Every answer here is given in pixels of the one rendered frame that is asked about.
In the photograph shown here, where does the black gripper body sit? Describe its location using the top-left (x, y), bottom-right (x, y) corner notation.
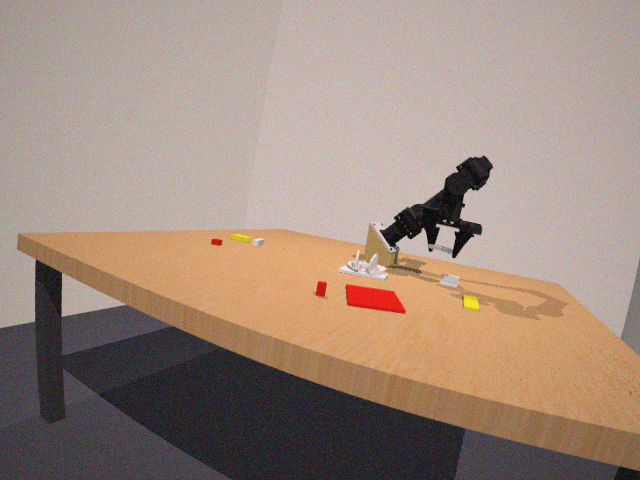
top-left (416, 195), bottom-right (483, 235)

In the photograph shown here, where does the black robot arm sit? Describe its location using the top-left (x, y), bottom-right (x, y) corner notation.
top-left (379, 156), bottom-right (493, 247)

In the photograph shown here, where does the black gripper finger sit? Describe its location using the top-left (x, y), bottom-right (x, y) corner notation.
top-left (452, 231), bottom-right (474, 258)
top-left (420, 223), bottom-right (440, 252)

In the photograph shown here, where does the red flat plate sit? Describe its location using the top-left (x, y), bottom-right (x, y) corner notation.
top-left (346, 285), bottom-right (405, 314)

